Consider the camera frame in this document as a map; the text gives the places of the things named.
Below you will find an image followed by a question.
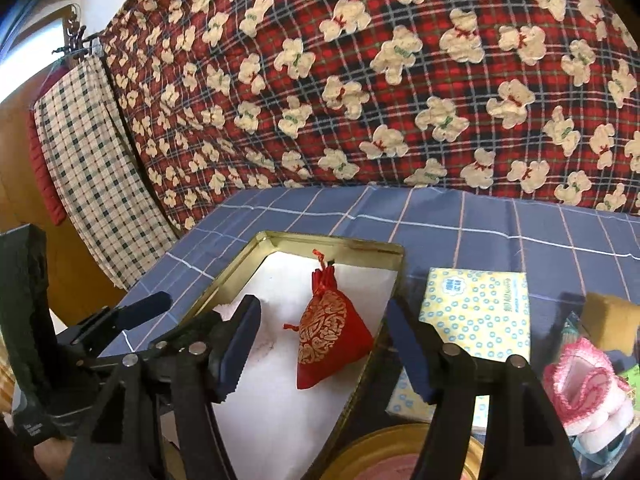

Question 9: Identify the red plaid bear-print blanket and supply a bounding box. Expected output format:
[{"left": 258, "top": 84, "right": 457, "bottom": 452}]
[{"left": 100, "top": 0, "right": 640, "bottom": 233}]

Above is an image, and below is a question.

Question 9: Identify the round gold tin pink label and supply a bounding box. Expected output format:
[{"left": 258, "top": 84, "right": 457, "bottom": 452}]
[{"left": 320, "top": 422, "right": 493, "bottom": 480}]

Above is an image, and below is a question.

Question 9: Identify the pink white knitted item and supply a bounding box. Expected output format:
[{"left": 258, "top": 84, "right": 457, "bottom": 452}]
[{"left": 542, "top": 337, "right": 636, "bottom": 453}]

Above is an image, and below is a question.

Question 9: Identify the yellow dotted tissue pack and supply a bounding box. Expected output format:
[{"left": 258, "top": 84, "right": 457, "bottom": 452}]
[{"left": 387, "top": 267, "right": 531, "bottom": 436}]

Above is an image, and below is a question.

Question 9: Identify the dark wall hook rack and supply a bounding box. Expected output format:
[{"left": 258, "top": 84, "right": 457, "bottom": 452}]
[{"left": 52, "top": 5, "right": 103, "bottom": 66}]

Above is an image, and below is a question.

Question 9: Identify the red gold drawstring pouch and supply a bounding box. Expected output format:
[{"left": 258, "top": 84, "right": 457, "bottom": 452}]
[{"left": 283, "top": 249, "right": 375, "bottom": 391}]

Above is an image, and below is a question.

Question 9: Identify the clear plastic packet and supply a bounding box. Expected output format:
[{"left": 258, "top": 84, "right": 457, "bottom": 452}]
[{"left": 562, "top": 310, "right": 640, "bottom": 480}]

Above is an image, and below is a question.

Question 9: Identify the blue plaid bed sheet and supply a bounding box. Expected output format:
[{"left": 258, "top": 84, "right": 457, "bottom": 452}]
[{"left": 95, "top": 185, "right": 640, "bottom": 361}]

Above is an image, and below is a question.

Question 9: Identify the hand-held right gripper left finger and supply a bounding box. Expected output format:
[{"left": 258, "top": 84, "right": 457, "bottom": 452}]
[{"left": 65, "top": 294, "right": 263, "bottom": 480}]

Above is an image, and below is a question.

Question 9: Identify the red quilted cloth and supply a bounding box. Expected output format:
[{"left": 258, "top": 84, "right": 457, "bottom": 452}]
[{"left": 27, "top": 110, "right": 68, "bottom": 226}]

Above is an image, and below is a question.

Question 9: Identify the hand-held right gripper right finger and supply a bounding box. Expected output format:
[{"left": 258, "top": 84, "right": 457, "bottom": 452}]
[{"left": 384, "top": 299, "right": 583, "bottom": 480}]

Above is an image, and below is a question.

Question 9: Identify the gold rectangular metal tin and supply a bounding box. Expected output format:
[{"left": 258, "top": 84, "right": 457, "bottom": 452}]
[{"left": 145, "top": 230, "right": 406, "bottom": 480}]

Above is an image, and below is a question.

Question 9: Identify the white green checked cloth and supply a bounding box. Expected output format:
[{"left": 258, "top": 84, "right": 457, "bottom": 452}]
[{"left": 32, "top": 55, "right": 178, "bottom": 291}]

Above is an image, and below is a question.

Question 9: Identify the yellow sponge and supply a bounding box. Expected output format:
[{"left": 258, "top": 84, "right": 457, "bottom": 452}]
[{"left": 582, "top": 292, "right": 640, "bottom": 351}]

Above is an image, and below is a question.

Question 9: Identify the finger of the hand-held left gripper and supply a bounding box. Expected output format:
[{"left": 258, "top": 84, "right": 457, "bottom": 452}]
[{"left": 87, "top": 291, "right": 173, "bottom": 356}]

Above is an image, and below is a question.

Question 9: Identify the white paper liner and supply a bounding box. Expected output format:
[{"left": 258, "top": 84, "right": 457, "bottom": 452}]
[{"left": 210, "top": 250, "right": 401, "bottom": 480}]

